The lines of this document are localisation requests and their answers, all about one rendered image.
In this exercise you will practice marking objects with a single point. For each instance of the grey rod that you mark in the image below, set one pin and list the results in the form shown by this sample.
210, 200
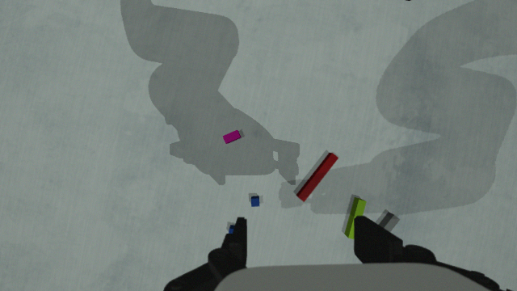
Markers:
389, 221

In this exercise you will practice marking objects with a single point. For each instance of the lime green rod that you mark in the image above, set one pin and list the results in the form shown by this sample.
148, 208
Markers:
356, 210

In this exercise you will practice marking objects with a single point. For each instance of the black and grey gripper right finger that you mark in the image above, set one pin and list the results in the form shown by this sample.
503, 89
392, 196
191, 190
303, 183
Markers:
374, 244

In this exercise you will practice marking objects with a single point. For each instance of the dark red rod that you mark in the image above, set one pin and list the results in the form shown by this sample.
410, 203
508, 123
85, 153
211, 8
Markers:
317, 176

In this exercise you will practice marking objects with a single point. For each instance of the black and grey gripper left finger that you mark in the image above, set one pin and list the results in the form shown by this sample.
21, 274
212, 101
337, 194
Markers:
223, 261

